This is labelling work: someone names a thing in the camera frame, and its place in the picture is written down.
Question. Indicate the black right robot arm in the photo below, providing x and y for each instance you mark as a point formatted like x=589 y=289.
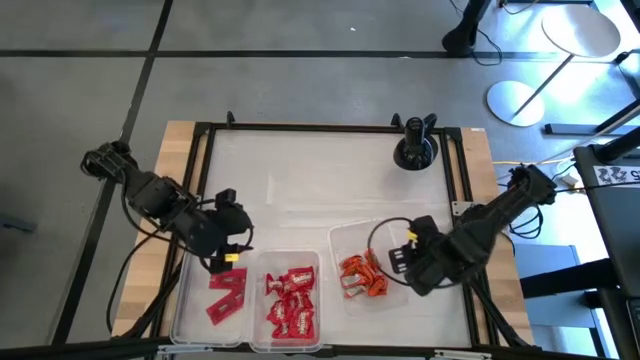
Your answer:
x=500 y=210

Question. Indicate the white power adapter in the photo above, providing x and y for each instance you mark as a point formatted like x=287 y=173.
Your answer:
x=570 y=179

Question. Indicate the black desk leg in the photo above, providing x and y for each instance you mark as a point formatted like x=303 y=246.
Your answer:
x=465 y=35

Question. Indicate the black desk base bar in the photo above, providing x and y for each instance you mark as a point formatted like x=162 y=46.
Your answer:
x=575 y=129

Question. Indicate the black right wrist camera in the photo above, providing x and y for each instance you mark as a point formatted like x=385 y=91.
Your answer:
x=398 y=261

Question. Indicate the grey metal bracket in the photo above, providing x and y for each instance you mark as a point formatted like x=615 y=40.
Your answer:
x=461 y=209

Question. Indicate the white printed sticker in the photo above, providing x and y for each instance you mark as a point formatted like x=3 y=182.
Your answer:
x=615 y=175

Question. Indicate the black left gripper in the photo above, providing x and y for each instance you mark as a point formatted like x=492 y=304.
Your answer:
x=235 y=230

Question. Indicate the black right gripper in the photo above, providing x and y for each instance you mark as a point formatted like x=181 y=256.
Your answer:
x=430 y=260

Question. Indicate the dark floor bracket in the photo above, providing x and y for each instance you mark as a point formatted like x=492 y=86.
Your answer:
x=17 y=223

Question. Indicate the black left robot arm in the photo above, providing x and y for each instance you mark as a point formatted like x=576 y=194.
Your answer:
x=150 y=192

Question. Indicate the black desk crossbar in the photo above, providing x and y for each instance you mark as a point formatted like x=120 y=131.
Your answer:
x=560 y=280

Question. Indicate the round white side table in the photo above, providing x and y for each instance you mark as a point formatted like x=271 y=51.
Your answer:
x=580 y=30

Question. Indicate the black desk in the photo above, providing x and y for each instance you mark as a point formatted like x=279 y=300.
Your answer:
x=615 y=225

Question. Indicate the clear plastic bin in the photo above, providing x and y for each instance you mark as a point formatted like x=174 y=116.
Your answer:
x=350 y=240
x=257 y=315
x=192 y=320

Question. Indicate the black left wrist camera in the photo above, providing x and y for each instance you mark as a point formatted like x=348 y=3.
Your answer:
x=225 y=198

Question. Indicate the black metal table frame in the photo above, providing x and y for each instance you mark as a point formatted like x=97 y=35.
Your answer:
x=325 y=128

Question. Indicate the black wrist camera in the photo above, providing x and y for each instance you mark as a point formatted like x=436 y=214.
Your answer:
x=225 y=198
x=398 y=261

